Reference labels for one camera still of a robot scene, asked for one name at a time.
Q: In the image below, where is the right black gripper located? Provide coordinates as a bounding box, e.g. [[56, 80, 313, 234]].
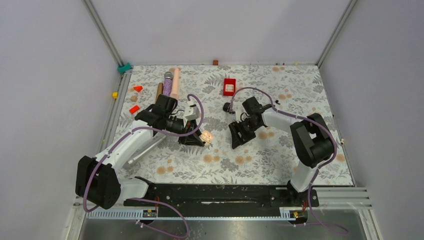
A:
[[229, 118, 262, 150]]

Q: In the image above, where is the beige earbud charging case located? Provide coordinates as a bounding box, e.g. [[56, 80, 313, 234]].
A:
[[200, 130, 214, 146]]

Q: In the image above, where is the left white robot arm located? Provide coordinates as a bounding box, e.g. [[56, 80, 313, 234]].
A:
[[75, 93, 205, 213]]

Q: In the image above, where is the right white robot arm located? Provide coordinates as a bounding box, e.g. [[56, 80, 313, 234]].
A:
[[228, 97, 337, 206]]

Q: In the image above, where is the black earbud case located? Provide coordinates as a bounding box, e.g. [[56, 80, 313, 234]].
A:
[[222, 102, 231, 113]]

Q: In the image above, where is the floral patterned table mat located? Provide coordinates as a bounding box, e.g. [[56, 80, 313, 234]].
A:
[[120, 65, 339, 185]]

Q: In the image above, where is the red small box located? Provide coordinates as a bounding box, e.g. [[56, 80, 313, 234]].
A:
[[222, 78, 236, 97]]

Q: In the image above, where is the silver microphone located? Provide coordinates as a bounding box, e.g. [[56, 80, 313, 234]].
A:
[[123, 133, 166, 170]]

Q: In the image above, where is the pink microphone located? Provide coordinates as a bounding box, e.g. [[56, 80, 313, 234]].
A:
[[169, 68, 180, 100]]

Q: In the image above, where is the brown microphone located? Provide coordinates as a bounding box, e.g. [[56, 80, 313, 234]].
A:
[[155, 82, 164, 101]]

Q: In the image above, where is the red flat block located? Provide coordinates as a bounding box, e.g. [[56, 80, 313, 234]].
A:
[[129, 105, 140, 115]]

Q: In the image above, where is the purple glitter microphone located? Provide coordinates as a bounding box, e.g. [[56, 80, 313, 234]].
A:
[[162, 71, 174, 96]]

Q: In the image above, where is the tan wooden cube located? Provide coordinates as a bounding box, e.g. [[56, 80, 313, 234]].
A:
[[130, 95, 138, 102]]

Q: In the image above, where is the red triangular block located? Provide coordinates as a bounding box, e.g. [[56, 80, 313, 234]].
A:
[[133, 85, 143, 93]]

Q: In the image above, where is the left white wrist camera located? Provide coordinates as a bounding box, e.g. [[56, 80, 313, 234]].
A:
[[183, 100, 201, 121]]

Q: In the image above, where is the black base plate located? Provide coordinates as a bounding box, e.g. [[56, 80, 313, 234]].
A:
[[144, 183, 320, 218]]

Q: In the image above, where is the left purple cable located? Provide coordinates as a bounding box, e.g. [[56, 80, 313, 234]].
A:
[[82, 94, 205, 240]]

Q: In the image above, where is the purple cable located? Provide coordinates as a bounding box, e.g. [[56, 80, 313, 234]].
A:
[[82, 94, 205, 240], [229, 87, 350, 236]]

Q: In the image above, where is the slotted cable duct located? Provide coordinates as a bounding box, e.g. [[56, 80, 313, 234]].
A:
[[84, 207, 304, 222]]

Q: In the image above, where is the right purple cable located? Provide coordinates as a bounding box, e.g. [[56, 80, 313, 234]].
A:
[[229, 87, 350, 236]]

